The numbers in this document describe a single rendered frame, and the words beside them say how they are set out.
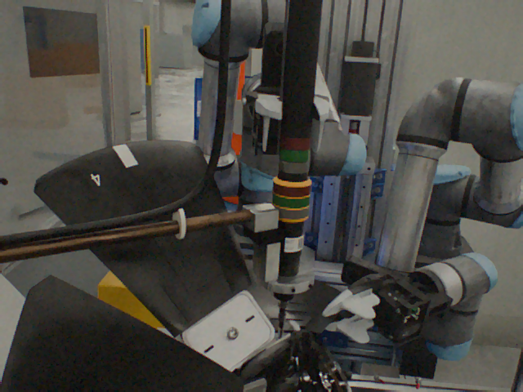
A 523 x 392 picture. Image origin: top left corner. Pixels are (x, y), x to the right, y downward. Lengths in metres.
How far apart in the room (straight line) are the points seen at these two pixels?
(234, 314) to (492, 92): 0.59
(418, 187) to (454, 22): 1.56
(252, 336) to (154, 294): 0.12
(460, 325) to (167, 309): 0.56
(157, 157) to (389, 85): 0.94
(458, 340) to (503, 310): 1.98
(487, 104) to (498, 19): 1.59
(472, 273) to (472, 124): 0.26
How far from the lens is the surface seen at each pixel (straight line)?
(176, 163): 0.60
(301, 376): 0.48
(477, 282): 0.89
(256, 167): 0.77
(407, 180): 0.92
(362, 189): 1.36
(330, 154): 0.81
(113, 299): 1.02
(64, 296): 0.28
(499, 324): 2.95
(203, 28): 1.03
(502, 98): 0.90
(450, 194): 1.28
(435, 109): 0.91
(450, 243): 1.33
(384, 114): 1.41
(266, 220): 0.51
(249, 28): 1.05
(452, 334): 0.93
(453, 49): 2.41
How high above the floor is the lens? 1.56
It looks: 18 degrees down
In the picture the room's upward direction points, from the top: 3 degrees clockwise
